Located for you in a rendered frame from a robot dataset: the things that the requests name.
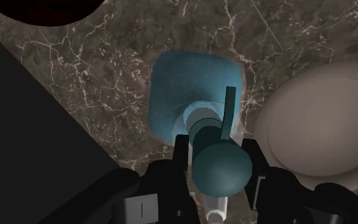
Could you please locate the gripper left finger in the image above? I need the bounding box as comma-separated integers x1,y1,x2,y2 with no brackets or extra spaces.
38,134,202,224

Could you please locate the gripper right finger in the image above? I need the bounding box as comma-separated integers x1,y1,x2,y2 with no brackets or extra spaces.
241,138,358,224

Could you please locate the beige toilet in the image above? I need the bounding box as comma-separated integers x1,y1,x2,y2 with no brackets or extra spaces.
252,60,358,192

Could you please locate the dark red round object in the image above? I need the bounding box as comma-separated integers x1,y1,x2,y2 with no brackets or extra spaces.
0,0,109,27

